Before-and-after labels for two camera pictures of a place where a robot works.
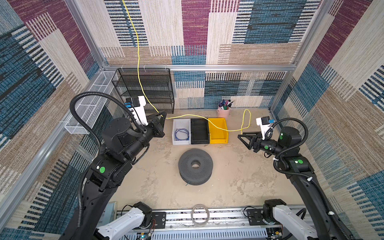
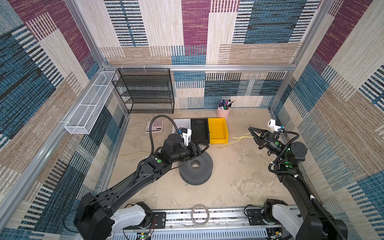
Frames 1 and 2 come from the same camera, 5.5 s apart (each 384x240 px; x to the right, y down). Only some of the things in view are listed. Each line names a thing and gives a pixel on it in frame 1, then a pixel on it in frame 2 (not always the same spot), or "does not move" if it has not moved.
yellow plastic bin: (217, 136) does not move
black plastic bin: (199, 131) does not move
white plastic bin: (181, 131) does not move
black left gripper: (157, 128) -> (197, 150)
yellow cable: (190, 115) -> (229, 143)
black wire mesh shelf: (155, 84) does not move
